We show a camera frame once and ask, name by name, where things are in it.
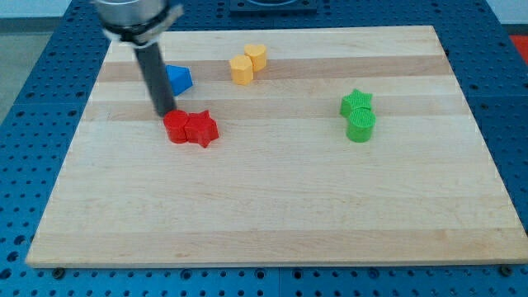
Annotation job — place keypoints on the yellow heart block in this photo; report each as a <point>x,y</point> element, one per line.
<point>258,56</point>

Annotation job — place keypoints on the yellow hexagon block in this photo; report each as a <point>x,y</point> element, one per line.
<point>241,69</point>

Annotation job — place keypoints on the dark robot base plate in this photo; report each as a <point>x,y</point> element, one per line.
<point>272,6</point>

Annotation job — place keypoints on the green star block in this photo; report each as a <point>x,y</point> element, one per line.
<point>355,100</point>

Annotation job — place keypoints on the red star block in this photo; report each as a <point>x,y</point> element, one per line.
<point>201,128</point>

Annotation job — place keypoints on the light wooden board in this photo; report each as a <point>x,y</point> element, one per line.
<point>282,185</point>

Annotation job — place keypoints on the green circle block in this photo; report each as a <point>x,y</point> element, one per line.
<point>360,125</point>

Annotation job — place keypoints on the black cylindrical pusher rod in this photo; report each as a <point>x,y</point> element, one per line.
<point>154,73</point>

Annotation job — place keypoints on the red circle block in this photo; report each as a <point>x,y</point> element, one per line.
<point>175,122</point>

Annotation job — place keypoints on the blue pentagon block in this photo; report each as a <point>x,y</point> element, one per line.
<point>179,78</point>

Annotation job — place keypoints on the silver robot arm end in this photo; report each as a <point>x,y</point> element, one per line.
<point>138,23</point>

